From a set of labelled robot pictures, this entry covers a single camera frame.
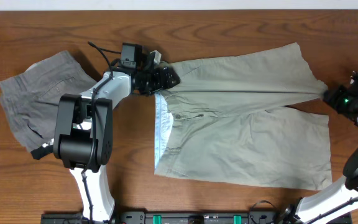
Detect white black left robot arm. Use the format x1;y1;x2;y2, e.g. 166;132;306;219
53;62;180;223

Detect black patterned folded garment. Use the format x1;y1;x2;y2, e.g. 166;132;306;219
30;142;53;160

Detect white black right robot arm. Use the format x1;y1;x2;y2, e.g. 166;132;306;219
281;117;358;223

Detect folded grey shorts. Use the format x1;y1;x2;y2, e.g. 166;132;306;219
0;51;96;152

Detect khaki green shorts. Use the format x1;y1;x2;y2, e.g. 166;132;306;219
154;43;332;190

